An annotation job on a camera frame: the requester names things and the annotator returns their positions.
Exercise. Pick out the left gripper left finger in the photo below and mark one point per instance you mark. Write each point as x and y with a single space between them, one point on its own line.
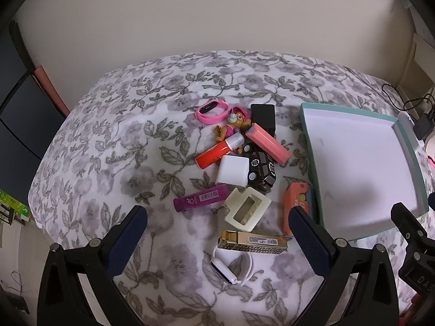
61 299

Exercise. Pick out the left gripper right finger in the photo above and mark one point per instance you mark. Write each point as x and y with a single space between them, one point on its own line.
374 299

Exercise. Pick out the cream hair claw clip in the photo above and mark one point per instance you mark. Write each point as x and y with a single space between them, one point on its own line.
245 209

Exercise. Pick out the black toy car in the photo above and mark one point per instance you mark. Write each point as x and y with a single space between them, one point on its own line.
261 174

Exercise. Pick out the purple lighter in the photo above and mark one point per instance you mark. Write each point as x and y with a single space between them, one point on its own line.
201 198

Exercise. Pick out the white charger cube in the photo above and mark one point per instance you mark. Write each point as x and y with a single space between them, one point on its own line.
233 170

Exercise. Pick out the orange glue bottle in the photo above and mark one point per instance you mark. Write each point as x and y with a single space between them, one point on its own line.
214 154

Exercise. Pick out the black power adapter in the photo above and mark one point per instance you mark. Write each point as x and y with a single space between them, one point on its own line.
264 115

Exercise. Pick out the pink puppy toy figure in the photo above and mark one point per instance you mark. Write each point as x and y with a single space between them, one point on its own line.
238 121

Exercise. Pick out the pink smart band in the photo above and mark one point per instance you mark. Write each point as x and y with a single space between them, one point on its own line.
213 112

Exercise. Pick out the green box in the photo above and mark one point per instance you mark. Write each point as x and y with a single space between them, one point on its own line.
11 208

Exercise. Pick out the teal white box tray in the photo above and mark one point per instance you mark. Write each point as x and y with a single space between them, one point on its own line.
362 163

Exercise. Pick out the black plugged charger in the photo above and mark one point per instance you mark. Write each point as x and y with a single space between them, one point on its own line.
424 126

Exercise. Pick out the white power strip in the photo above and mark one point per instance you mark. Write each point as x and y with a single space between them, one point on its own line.
407 123

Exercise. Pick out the dark cabinet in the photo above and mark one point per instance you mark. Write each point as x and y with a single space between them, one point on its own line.
29 118

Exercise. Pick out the floral white blanket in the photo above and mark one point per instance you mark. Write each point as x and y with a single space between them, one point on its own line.
133 140

